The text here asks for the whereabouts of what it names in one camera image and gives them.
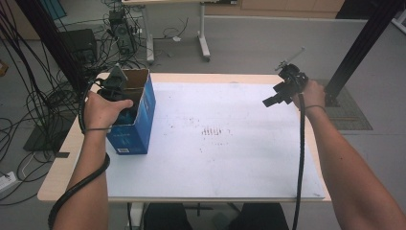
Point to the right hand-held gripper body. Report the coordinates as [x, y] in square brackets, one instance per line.
[293, 81]

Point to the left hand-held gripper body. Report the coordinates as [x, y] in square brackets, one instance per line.
[115, 84]

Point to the blue cardboard box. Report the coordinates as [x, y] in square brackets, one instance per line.
[137, 131]

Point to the person's right hand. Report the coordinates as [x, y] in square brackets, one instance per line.
[314, 94]

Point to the person's left hand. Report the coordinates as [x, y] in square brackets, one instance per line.
[100, 111]

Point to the thin dark right wristband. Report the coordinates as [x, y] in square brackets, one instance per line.
[315, 106]

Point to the thin dark wristband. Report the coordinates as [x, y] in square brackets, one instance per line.
[315, 106]
[95, 129]

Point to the thin dark left wristband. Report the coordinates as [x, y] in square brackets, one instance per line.
[95, 129]

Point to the grey computer tower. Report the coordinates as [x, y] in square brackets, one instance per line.
[123, 32]

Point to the black equipment box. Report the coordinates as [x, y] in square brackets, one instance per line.
[78, 44]

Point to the white table mat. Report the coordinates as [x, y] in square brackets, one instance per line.
[223, 150]

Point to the light wooden cabinet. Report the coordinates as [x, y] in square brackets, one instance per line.
[274, 8]

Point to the black tape strip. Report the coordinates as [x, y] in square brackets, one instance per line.
[62, 155]

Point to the white desk with legs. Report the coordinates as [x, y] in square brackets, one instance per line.
[203, 35]

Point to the light wooden table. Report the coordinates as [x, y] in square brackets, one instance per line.
[60, 172]

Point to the person's right leg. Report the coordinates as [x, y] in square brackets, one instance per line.
[255, 217]

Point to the person's leg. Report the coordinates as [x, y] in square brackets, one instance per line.
[255, 217]
[166, 217]

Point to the white table leg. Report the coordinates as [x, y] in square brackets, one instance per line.
[135, 214]

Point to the person's left leg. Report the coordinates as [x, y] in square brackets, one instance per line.
[166, 217]

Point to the white power strip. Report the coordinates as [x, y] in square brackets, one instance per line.
[6, 182]

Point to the black metal frame post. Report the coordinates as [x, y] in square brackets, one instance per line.
[360, 44]
[51, 38]

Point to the black floor base plate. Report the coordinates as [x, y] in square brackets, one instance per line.
[41, 140]

